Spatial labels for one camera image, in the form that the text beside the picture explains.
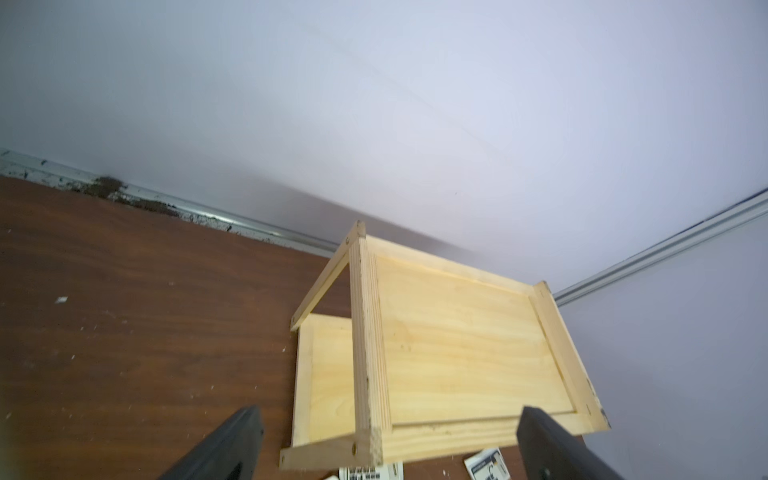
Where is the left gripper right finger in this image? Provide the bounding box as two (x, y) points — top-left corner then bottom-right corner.
(516, 406), (622, 480)

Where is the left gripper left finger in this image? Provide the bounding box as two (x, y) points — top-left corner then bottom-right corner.
(159, 405), (264, 480)

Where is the yellow coffee bag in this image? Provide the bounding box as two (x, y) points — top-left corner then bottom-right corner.
(464, 448), (511, 480)
(325, 462), (404, 480)

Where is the light wooden two-tier shelf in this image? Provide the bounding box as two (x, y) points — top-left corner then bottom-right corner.
(279, 222), (609, 471)

